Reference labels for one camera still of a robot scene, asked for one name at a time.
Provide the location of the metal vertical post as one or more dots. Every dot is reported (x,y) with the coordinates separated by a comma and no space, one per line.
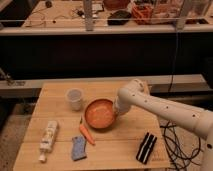
(87,5)

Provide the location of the clear plastic cup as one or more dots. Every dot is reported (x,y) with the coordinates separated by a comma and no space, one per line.
(75,98)

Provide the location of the black object on bench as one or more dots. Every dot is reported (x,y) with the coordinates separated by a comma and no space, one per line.
(119,17)

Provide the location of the black white striped block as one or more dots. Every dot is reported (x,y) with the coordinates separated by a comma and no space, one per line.
(146,148)

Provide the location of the orange ceramic bowl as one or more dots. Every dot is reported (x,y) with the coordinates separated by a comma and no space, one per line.
(99,114)

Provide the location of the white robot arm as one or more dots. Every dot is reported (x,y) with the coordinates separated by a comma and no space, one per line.
(193,119)

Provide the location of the orange toy carrot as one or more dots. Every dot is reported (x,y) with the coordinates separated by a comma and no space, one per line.
(85,132)

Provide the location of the white squeeze tube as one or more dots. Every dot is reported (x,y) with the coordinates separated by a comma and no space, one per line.
(48,139)

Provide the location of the metal clamp at left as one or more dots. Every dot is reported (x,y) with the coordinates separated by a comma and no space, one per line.
(9,80)

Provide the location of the orange crate on bench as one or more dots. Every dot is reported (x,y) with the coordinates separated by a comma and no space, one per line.
(141,14)

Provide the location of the blue sponge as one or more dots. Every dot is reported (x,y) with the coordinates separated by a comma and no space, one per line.
(78,149)

